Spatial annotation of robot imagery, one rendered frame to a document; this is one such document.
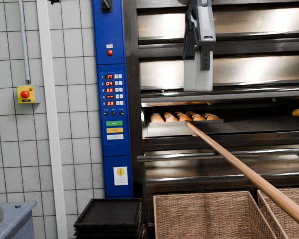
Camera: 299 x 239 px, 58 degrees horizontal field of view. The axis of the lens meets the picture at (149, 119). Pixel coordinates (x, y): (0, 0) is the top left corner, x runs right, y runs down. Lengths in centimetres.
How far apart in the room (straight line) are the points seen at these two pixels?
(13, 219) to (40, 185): 105
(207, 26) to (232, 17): 116
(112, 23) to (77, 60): 27
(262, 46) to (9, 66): 139
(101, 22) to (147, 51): 29
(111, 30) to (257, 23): 79
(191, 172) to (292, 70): 80
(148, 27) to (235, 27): 47
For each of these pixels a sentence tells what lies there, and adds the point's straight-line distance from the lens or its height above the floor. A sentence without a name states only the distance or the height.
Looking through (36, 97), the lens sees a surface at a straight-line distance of 156.
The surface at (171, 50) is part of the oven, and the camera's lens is 153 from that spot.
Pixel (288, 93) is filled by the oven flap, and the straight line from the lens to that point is 155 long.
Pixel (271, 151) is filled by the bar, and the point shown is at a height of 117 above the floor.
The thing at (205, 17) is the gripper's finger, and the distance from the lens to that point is 50.
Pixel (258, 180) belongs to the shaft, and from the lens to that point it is 81.
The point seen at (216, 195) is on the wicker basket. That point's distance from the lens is 164.
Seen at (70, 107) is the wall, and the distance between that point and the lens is 157.
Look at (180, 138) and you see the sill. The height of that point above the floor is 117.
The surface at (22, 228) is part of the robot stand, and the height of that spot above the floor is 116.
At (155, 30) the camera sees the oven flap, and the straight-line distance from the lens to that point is 154.
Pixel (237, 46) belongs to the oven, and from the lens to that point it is 161.
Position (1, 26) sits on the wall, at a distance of 173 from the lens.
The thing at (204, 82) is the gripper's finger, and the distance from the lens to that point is 49.
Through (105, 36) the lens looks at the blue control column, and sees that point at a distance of 152.
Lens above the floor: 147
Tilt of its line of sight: 7 degrees down
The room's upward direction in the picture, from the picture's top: 3 degrees counter-clockwise
